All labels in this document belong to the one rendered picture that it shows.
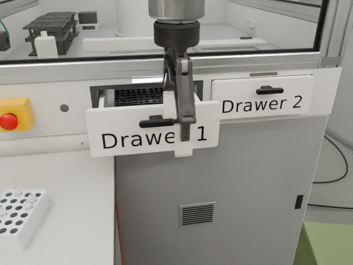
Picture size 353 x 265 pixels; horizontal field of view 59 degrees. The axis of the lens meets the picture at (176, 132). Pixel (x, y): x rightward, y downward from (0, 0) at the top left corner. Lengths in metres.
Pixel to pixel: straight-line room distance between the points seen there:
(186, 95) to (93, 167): 0.38
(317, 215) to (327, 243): 1.44
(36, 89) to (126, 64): 0.23
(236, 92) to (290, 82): 0.15
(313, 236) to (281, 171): 0.60
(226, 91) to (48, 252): 0.56
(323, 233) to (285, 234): 0.78
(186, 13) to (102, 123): 0.30
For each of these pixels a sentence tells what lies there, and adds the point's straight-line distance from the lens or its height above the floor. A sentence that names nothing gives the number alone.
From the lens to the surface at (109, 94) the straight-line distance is 1.02.
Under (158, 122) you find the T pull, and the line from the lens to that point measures 0.63.
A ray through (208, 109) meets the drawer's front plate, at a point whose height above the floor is 0.92.
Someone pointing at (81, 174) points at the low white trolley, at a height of 0.76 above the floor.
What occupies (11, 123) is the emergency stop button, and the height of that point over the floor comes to 0.87.
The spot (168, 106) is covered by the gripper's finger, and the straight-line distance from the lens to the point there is 0.64.
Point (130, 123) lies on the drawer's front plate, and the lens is 0.67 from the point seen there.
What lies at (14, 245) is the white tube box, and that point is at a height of 0.78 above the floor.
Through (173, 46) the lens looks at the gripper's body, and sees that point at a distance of 0.50.
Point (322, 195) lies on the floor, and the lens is 2.09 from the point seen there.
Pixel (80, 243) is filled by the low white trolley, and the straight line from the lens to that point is 0.60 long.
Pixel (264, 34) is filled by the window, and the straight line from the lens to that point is 0.88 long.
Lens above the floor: 1.18
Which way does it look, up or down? 27 degrees down
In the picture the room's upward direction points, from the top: straight up
